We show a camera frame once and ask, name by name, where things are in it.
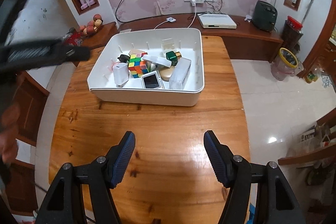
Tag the white charger with cable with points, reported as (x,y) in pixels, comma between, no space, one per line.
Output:
(172,20)

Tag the bowl of peaches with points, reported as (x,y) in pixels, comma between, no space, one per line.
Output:
(92,27)

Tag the gold oval compact case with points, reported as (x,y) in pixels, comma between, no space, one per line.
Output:
(166,73)

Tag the white set-top box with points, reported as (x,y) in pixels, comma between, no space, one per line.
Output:
(217,21)

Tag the white handheld electronic device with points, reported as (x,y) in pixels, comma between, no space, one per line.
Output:
(152,80)

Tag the bin with yellow rim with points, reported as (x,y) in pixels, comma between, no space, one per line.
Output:
(285,64)

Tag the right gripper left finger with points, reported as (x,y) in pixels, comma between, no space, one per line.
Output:
(118,159)

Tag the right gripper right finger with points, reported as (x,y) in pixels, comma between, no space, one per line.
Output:
(220,158)

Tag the black wall charger plug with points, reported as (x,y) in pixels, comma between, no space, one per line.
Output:
(124,58)

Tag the dark jar red lid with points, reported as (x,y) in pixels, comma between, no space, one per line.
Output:
(291,33)

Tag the white power bank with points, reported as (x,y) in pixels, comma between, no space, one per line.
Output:
(121,74)

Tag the green perfume bottle gold cap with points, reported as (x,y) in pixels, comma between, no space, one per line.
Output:
(173,57)

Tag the colourful rubik's cube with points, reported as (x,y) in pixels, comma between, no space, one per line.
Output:
(137,65)

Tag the clear small plastic bag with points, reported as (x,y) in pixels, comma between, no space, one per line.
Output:
(168,45)

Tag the white rabbit shaped gadget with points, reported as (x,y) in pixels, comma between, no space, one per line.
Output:
(157,60)

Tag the white plastic storage bin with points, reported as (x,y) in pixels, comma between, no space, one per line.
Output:
(156,67)

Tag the translucent plastic swab box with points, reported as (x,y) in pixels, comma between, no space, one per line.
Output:
(180,74)

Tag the pink round comb mirror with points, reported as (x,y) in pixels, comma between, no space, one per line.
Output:
(114,64)

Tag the person's left hand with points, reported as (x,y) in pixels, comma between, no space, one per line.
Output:
(9,133)

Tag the dark green toaster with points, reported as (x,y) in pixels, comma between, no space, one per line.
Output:
(264,16)

